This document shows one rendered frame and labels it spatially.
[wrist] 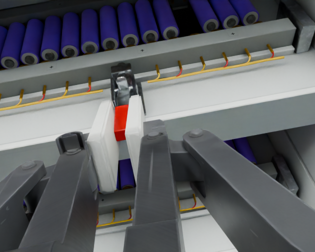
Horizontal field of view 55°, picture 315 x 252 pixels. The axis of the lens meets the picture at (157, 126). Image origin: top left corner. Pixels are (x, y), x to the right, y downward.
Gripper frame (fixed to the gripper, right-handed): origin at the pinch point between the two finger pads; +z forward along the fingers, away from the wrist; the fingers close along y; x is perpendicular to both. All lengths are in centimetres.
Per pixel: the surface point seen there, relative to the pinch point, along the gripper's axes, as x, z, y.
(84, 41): 5.1, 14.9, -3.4
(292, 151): -11.7, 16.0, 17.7
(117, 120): 0.4, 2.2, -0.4
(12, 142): -1.5, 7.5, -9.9
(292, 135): -9.9, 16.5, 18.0
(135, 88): 1.1, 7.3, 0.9
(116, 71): 2.5, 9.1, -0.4
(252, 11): 5.0, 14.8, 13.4
